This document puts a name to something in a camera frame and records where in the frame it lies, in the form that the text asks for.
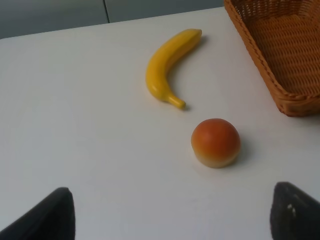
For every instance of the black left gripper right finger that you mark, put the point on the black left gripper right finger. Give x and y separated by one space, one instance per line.
294 214

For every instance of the yellow banana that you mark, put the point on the yellow banana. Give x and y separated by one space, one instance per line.
163 61

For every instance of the brown wicker basket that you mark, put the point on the brown wicker basket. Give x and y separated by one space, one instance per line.
282 38

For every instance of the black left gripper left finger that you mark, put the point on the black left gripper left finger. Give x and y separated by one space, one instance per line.
53 218

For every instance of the orange round bun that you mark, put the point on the orange round bun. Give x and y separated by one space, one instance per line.
216 143

